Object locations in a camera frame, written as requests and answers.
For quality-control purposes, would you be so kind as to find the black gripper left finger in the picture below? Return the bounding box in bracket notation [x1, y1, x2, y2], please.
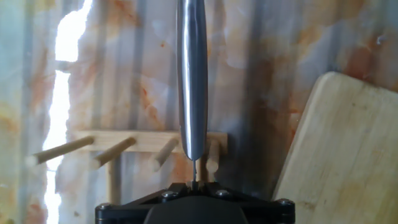
[95, 182, 194, 224]

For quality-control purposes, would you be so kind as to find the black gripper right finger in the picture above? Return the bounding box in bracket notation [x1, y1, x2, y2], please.
[195, 182, 295, 224]

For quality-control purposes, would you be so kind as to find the steel kitchen cleaver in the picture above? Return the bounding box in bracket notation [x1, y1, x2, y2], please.
[176, 0, 208, 191]

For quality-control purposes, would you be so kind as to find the wooden knife rack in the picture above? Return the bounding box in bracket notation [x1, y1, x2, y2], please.
[26, 129, 229, 205]

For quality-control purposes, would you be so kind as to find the wooden cutting board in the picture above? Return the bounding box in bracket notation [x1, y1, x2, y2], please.
[272, 71, 398, 224]

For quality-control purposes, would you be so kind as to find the orange marble pattern mat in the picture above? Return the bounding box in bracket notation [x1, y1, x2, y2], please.
[0, 0, 398, 224]

